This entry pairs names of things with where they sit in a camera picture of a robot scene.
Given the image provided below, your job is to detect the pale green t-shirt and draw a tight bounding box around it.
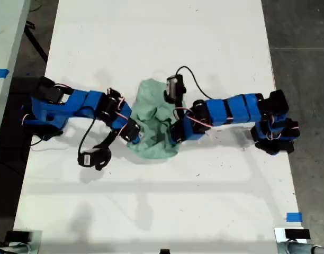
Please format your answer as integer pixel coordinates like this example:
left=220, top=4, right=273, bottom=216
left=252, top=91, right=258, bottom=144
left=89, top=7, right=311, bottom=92
left=126, top=78, right=180, bottom=159

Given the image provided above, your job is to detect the black stand leg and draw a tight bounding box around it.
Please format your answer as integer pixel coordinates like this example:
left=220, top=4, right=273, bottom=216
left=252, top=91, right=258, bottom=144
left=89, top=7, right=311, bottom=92
left=23, top=22, right=49, bottom=64

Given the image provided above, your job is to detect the small black box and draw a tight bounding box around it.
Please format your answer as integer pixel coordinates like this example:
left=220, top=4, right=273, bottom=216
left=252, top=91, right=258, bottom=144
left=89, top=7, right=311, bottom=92
left=5, top=231, right=33, bottom=242
left=284, top=229, right=311, bottom=240

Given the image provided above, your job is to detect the pale side table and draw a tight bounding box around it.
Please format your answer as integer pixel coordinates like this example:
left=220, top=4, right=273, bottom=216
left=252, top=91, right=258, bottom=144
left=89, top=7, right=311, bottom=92
left=0, top=0, right=32, bottom=149

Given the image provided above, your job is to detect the black camera stalk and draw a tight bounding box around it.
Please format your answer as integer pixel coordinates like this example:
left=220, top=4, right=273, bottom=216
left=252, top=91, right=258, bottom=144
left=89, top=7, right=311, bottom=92
left=97, top=129, right=118, bottom=150
left=174, top=102, right=185, bottom=121

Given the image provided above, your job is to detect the black camera box white label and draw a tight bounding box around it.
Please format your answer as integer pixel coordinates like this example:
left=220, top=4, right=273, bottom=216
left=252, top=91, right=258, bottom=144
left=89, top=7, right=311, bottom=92
left=77, top=148, right=112, bottom=171

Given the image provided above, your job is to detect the thin green cable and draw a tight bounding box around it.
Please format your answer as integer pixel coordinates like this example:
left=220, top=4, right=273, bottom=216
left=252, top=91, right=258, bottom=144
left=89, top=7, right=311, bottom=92
left=29, top=0, right=43, bottom=13

